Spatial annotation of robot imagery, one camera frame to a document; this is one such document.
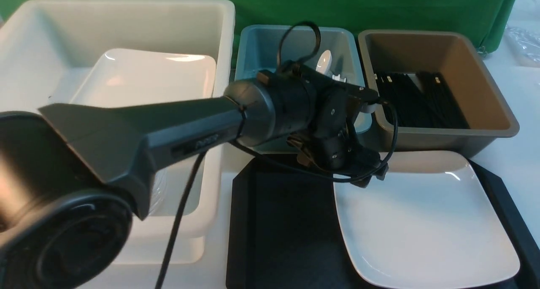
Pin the brown plastic bin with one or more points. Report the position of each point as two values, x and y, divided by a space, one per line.
471 84

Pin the teal plastic bin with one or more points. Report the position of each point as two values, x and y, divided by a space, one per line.
259 44

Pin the large white square plate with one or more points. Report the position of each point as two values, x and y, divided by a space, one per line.
428 225

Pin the green backdrop cloth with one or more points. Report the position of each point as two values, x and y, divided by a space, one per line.
482 21

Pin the black serving tray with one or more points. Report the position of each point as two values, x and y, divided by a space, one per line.
285 233

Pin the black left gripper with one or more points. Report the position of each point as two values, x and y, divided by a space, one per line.
329 145

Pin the clear plastic wrap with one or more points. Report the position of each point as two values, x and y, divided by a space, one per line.
525 45

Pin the pile of black chopsticks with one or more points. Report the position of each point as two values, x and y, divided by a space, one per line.
423 100

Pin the stack of white square plates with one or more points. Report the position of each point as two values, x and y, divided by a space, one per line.
128 77

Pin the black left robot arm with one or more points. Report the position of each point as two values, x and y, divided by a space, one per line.
73 176

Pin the pile of white spoons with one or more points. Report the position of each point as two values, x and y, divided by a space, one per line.
323 66

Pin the large white plastic tub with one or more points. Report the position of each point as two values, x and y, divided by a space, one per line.
48 49

